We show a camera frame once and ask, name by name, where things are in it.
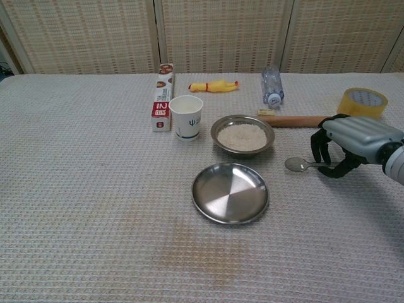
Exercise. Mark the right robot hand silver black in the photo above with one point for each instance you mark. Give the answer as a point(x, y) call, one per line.
point(356, 132)

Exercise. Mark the steel spoon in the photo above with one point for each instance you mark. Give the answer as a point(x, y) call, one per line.
point(295, 164)

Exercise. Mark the steel bowl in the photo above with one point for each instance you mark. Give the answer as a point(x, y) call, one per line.
point(240, 154)

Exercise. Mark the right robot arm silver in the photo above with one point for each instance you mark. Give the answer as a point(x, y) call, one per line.
point(396, 167)

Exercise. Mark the steel plate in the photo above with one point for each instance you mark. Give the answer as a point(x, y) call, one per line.
point(230, 195)

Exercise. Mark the white paper cup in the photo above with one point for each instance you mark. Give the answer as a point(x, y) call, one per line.
point(189, 123)

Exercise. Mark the cling film box red white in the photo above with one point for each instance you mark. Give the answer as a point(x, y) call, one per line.
point(161, 116)

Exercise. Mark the clear yellowish tape roll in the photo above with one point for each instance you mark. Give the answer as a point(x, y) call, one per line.
point(356, 107)

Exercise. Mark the wooden rolling pin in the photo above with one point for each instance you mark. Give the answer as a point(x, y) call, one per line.
point(296, 121)

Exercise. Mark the small yellow eraser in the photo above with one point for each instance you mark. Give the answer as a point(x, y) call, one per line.
point(265, 112)

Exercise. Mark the clear plastic water bottle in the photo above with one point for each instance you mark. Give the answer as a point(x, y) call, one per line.
point(271, 85)

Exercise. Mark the woven bamboo screen panel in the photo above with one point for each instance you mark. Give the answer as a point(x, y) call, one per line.
point(82, 34)
point(221, 34)
point(344, 34)

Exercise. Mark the yellow rubber chicken toy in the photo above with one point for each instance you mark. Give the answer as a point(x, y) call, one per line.
point(214, 86)

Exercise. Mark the beige waffle tablecloth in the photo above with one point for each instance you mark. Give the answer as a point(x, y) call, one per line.
point(94, 189)

